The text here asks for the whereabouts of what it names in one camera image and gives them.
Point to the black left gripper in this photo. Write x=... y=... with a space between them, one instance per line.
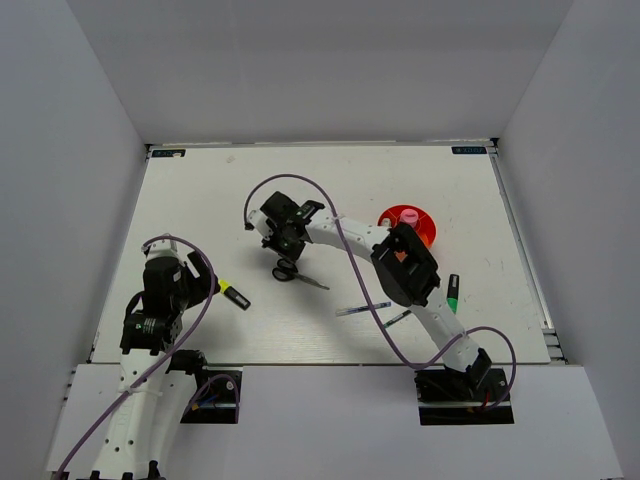
x=202 y=283

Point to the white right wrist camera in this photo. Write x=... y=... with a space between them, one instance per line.
x=257 y=221

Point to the right blue corner label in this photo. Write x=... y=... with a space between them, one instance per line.
x=469 y=150

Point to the green gel pen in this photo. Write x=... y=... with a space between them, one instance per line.
x=396 y=319

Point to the blue corner label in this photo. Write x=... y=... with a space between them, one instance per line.
x=469 y=150
x=168 y=153

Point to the green highlighter marker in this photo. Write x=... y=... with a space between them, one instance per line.
x=453 y=292

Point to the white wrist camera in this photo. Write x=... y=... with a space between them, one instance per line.
x=163 y=248
x=257 y=221

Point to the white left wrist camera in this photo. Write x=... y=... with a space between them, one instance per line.
x=163 y=248

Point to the left blue corner label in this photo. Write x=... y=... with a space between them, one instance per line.
x=168 y=153

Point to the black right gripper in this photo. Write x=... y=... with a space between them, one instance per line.
x=273 y=244

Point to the yellow highlighter marker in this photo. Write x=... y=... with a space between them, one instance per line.
x=233 y=295

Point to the blue gel pen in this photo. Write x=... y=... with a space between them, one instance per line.
x=360 y=309

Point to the black handled scissors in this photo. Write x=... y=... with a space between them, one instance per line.
x=286 y=271

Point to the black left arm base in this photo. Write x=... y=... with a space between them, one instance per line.
x=217 y=397

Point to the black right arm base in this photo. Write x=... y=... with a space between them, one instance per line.
x=443 y=401

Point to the orange round stationery organizer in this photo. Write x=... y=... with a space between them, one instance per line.
x=425 y=228

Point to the pink glue bottle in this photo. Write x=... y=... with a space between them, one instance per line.
x=409 y=216

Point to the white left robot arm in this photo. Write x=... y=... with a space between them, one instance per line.
x=157 y=376

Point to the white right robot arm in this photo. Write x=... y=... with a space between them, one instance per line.
x=405 y=268

